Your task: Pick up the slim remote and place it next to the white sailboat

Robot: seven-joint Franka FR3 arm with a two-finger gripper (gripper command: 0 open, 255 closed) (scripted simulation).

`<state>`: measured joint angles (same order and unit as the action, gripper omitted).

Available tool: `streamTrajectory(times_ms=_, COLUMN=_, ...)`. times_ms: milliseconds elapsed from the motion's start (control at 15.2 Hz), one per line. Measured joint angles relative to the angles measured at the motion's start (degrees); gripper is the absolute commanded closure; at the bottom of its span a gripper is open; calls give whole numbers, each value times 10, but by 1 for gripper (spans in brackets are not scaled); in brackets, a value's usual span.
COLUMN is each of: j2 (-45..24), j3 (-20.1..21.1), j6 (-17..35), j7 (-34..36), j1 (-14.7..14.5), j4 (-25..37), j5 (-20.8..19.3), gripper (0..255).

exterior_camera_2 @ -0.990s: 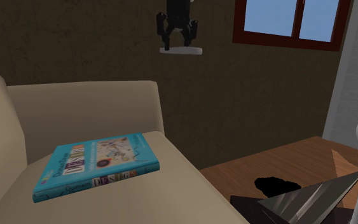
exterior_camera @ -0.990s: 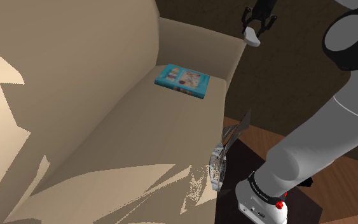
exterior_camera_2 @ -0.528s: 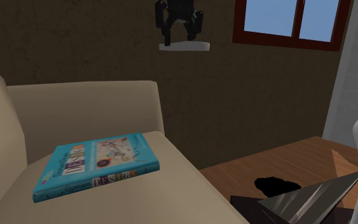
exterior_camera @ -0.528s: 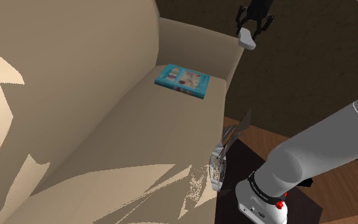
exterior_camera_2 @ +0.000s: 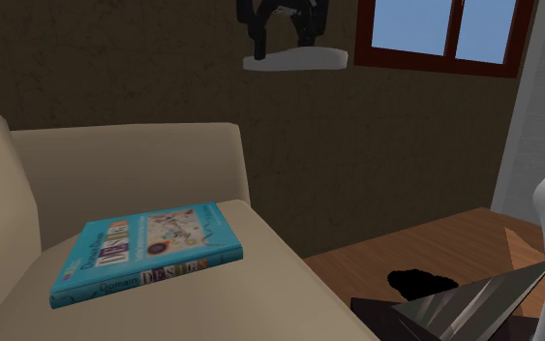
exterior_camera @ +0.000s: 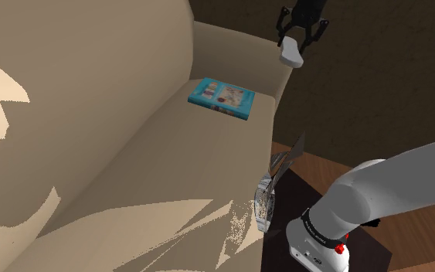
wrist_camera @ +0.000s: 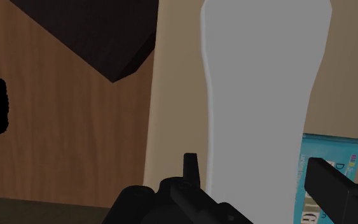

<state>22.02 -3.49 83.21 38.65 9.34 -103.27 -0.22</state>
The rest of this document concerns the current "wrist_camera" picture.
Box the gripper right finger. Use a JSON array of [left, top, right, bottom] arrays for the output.
[[303, 157, 358, 224]]

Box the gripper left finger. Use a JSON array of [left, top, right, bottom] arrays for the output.
[[102, 152, 254, 224]]

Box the teal book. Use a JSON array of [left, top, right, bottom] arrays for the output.
[[293, 132, 358, 224]]

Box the pale grey flat board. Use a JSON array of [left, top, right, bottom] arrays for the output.
[[200, 0, 333, 224]]

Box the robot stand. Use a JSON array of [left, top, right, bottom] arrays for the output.
[[9, 0, 160, 84]]

